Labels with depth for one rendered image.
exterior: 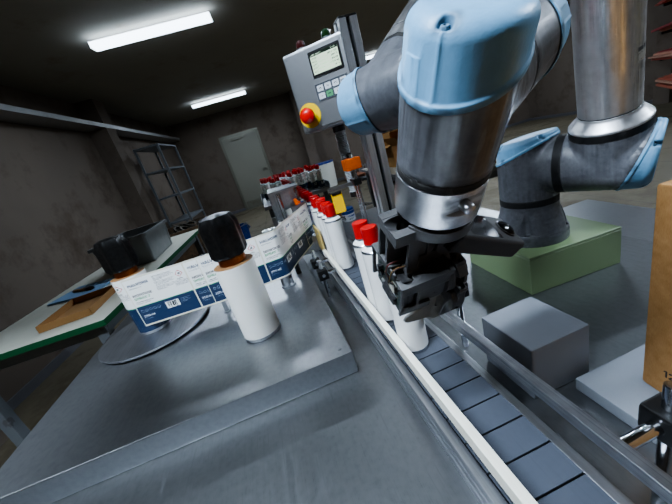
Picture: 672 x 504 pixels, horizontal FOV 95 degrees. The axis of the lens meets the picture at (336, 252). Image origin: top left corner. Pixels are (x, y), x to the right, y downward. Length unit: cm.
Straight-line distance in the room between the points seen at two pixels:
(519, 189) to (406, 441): 54
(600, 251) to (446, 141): 69
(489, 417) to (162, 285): 82
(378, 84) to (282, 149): 952
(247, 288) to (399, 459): 42
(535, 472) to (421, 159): 35
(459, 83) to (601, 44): 48
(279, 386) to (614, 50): 76
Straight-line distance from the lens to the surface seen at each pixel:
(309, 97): 88
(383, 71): 37
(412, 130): 23
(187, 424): 67
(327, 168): 911
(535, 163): 76
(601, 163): 73
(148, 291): 100
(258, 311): 72
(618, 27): 67
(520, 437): 47
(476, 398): 50
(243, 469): 60
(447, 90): 21
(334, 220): 89
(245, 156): 984
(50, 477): 78
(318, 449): 56
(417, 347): 57
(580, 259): 85
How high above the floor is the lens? 125
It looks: 19 degrees down
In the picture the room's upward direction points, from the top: 17 degrees counter-clockwise
